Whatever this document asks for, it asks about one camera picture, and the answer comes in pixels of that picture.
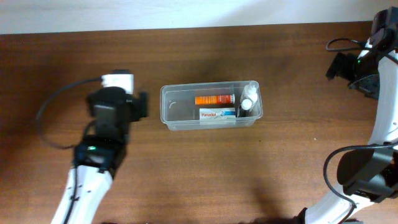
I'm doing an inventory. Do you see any black bottle white cap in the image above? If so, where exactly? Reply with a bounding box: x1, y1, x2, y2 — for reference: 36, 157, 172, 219
237, 99, 252, 118

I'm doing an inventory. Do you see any white spray bottle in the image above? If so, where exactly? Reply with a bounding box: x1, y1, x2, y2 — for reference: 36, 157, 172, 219
240, 81, 259, 111

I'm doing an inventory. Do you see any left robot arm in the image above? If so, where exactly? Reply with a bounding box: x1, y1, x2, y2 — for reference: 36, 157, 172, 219
52, 86, 148, 223

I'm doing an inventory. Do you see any orange tablet tube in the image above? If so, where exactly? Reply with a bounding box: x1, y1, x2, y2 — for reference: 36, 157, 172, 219
195, 94, 235, 105

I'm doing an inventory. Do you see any white Panadol medicine box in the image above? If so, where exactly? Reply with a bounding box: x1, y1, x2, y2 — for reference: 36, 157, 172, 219
199, 108, 236, 124

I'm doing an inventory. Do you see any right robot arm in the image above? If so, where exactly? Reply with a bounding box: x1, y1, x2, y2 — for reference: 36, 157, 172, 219
291, 6, 397, 223

